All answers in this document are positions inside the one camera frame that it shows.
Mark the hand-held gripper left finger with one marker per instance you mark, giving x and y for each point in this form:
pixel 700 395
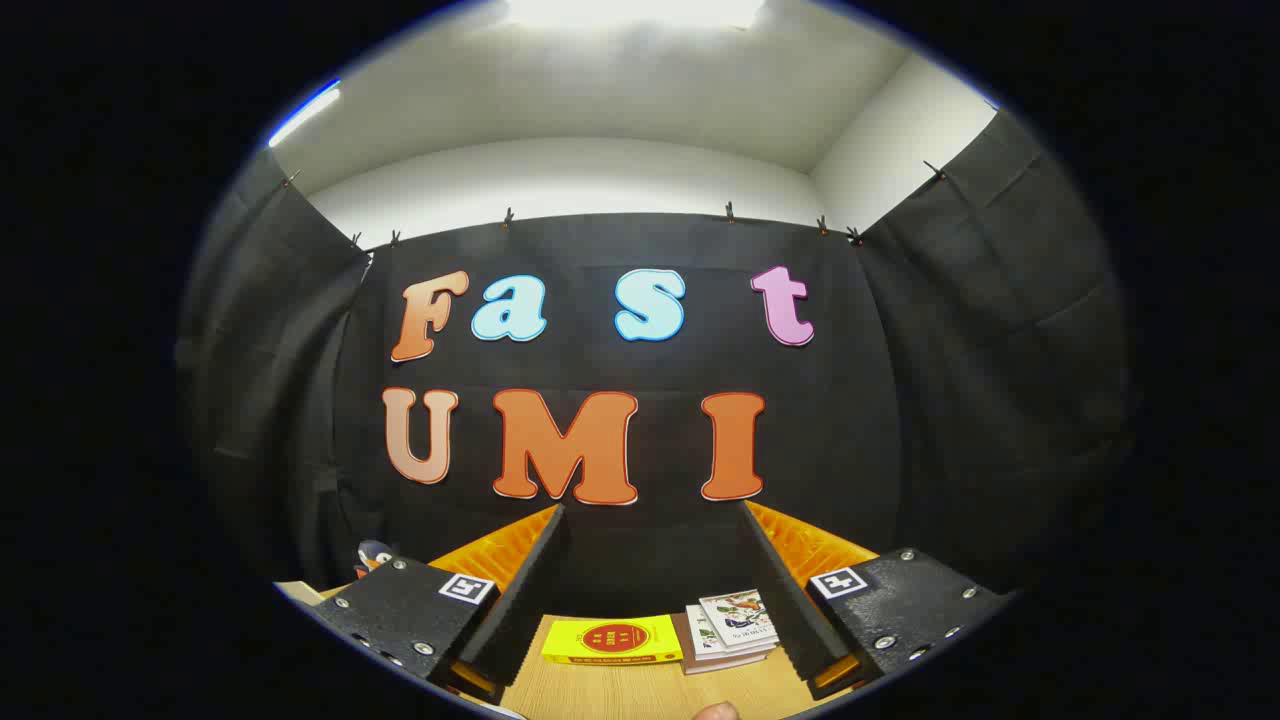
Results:
pixel 525 600

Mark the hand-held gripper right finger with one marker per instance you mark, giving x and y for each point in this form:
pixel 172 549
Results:
pixel 785 610

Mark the white paperback book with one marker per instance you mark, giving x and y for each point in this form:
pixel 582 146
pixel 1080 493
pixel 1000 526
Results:
pixel 722 666
pixel 702 636

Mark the yellow book with red circle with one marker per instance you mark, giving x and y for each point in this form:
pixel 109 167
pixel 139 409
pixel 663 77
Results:
pixel 612 640

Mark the grey and white penguin plush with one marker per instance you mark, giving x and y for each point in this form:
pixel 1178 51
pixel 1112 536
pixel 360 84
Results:
pixel 372 556

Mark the row of small cloth clips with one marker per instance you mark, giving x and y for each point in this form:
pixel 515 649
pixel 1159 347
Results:
pixel 730 211

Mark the ceiling light strip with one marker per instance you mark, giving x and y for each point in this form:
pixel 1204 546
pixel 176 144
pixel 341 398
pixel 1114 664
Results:
pixel 302 113

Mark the ceiling light panel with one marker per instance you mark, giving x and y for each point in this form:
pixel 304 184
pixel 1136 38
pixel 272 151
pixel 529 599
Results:
pixel 630 10

